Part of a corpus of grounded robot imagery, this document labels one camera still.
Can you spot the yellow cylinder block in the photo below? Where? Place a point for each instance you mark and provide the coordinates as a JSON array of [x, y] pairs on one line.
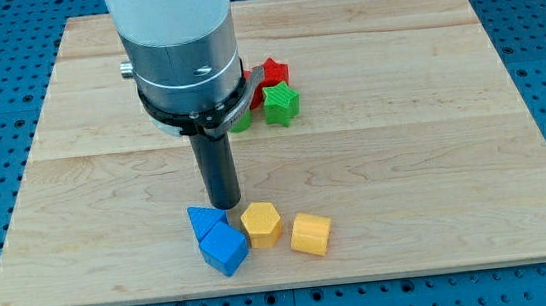
[[310, 234]]

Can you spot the blue triangle block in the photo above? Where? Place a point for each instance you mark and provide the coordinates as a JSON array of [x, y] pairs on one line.
[[203, 220]]

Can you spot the yellow hexagon block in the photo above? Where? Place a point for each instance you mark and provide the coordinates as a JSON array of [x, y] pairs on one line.
[[263, 224]]

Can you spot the green star block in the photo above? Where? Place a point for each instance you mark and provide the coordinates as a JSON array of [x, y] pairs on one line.
[[281, 104]]

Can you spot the red star block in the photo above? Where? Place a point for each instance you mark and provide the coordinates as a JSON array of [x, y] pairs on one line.
[[275, 72]]

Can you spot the blue cube block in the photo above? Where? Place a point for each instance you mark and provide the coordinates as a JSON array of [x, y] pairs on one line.
[[224, 248]]

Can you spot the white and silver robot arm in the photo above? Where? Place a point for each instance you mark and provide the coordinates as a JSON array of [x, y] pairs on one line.
[[184, 58]]

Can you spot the red block behind arm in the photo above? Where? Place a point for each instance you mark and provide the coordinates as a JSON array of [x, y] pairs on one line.
[[256, 97]]

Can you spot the green round block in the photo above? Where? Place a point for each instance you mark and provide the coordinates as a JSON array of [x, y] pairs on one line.
[[243, 124]]

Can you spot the wooden board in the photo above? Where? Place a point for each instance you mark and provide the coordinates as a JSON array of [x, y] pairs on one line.
[[411, 137]]

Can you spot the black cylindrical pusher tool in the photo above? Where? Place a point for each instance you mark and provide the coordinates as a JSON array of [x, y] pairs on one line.
[[217, 168]]

